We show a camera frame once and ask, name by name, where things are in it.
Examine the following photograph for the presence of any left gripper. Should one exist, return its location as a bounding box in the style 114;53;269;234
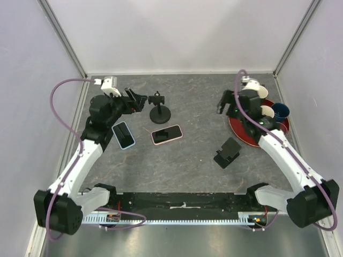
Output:
105;87;147;126

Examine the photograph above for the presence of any black round phone stand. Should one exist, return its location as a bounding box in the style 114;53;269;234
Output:
148;91;171;124

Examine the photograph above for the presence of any pink phone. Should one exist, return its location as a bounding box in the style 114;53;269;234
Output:
151;125;183;146

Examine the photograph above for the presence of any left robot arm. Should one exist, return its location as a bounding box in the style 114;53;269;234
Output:
33;88;148;235

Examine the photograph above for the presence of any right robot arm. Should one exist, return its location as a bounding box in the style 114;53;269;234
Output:
217;89;339;231

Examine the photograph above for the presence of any blue phone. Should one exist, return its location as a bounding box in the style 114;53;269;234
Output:
112;122;136;150

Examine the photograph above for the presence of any black folding phone stand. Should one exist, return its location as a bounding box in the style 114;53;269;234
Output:
213;137;242;169

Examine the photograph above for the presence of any red round tray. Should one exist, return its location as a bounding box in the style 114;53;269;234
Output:
228;99;289;148

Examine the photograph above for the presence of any dark green mug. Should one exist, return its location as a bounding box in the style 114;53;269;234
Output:
258;85;269;99

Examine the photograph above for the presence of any yellow mug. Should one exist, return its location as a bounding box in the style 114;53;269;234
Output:
260;105;275;118

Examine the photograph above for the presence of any dark blue cup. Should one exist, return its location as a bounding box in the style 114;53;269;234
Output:
271;103;290;122

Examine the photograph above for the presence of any clear glass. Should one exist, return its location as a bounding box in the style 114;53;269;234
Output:
277;122;288;136

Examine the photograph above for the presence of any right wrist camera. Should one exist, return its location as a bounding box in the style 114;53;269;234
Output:
241;75;260;91

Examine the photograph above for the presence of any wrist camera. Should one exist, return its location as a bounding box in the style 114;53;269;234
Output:
94;76;122;97
241;75;260;91

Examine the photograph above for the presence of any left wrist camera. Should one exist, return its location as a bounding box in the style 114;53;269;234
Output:
94;76;122;97

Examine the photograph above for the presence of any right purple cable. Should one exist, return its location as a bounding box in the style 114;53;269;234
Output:
234;69;339;231

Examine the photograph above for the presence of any purple cable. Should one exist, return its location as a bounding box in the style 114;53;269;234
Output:
46;78;95;240
234;69;339;231

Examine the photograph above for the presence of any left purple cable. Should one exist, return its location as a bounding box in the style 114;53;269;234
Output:
46;78;95;240

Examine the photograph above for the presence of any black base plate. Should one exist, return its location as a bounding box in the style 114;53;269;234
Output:
108;192;275;213

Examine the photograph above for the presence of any grey cable duct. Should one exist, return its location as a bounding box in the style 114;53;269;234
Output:
81;209;266;226

